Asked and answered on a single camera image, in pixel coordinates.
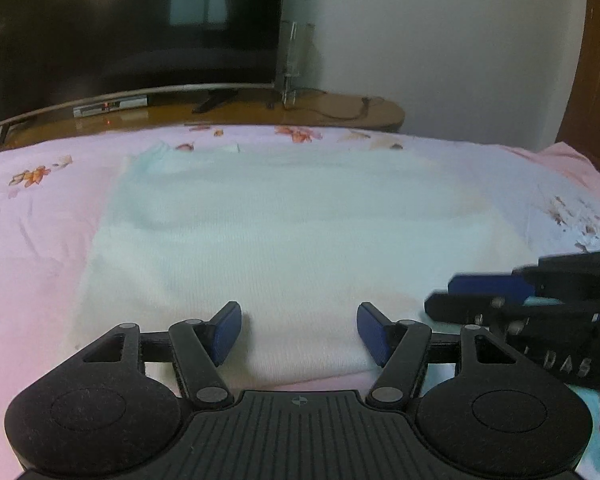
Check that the brown wooden door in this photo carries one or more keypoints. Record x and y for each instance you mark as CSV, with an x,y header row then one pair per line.
x,y
592,75

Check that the wooden television stand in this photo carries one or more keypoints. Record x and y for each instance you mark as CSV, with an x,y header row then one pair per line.
x,y
330,110

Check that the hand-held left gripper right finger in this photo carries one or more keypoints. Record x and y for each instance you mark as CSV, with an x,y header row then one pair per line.
x,y
372,332

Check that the pink floral bed sheet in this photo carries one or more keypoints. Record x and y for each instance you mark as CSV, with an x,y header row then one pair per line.
x,y
35,240

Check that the black curved television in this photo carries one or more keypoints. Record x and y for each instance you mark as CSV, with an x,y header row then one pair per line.
x,y
105,30

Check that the clear glass vase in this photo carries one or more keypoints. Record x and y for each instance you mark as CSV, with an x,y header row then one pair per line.
x,y
292,65

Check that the silver set-top box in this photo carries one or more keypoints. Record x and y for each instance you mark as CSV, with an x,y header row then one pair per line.
x,y
110,106

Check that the white knit sweater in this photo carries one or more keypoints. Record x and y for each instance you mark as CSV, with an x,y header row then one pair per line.
x,y
300,240

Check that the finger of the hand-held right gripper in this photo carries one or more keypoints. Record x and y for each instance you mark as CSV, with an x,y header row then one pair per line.
x,y
470,310
485,286

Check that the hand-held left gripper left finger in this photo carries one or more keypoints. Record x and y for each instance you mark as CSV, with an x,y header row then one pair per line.
x,y
227,332

